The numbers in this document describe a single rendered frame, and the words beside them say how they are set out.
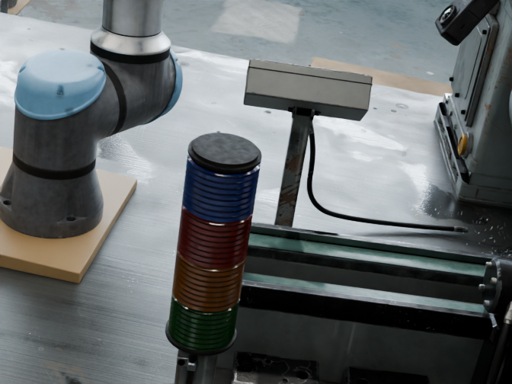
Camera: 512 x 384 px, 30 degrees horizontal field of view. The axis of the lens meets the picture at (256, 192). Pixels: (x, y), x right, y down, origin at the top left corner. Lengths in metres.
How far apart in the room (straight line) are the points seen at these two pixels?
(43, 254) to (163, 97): 0.29
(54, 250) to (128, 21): 0.33
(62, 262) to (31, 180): 0.12
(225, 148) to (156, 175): 0.81
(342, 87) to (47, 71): 0.40
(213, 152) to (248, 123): 1.03
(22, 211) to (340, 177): 0.57
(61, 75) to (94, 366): 0.39
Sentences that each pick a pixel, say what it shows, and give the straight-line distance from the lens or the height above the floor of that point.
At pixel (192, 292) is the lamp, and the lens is 0.81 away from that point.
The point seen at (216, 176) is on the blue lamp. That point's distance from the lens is 0.75.
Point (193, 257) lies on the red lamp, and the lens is 0.79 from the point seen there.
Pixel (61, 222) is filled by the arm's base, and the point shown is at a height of 0.84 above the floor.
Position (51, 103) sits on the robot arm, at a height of 1.02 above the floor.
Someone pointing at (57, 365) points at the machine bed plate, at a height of 0.80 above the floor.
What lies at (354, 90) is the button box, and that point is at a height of 1.07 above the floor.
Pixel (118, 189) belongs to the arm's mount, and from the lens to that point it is 1.50.
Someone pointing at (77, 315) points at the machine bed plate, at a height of 0.80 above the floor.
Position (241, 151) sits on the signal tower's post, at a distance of 0.77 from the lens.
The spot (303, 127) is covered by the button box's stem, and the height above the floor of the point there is 1.00.
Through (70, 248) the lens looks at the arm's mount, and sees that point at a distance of 1.35.
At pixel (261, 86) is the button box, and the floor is 1.06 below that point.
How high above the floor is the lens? 1.57
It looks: 29 degrees down
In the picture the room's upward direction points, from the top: 9 degrees clockwise
